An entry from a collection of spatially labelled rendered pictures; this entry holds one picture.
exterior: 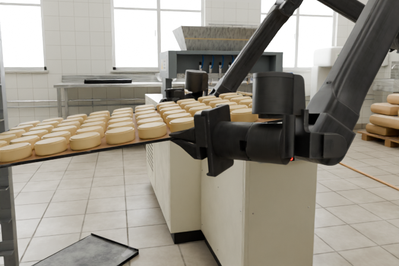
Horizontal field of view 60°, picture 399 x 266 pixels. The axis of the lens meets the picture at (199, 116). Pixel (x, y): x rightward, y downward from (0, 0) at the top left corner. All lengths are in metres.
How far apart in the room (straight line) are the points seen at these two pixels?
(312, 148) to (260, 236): 1.11
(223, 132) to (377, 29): 0.28
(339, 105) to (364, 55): 0.09
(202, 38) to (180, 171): 0.80
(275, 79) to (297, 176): 1.10
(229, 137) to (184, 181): 1.63
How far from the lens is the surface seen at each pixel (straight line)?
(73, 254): 2.26
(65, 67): 5.34
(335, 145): 0.50
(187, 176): 2.11
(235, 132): 0.50
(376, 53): 0.59
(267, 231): 1.57
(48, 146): 0.61
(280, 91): 0.48
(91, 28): 5.33
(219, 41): 2.12
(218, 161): 0.53
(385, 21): 0.61
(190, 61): 2.10
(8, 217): 1.09
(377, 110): 5.67
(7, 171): 1.06
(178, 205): 2.16
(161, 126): 0.60
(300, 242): 1.67
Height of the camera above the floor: 1.08
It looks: 8 degrees down
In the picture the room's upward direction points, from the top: straight up
